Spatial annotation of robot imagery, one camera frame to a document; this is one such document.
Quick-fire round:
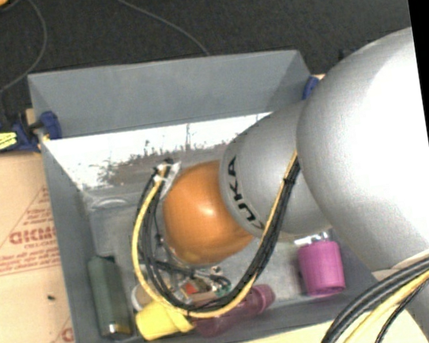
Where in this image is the yellow cup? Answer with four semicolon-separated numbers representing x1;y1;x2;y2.
132;294;197;343

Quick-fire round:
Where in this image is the white round object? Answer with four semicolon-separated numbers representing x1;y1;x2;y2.
129;282;153;314

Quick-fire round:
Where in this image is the clear glass cup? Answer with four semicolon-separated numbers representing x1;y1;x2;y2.
85;193;141;262

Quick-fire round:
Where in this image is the pink clear plastic bottle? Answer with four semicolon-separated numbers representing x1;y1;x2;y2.
188;282;280;340

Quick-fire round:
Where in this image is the magenta cup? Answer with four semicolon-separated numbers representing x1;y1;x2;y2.
294;239;348;299

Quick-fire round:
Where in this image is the brown cardboard board red print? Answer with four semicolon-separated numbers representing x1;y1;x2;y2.
0;136;77;343

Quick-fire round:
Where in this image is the grey metal bin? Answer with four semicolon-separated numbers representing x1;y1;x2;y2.
27;27;388;343

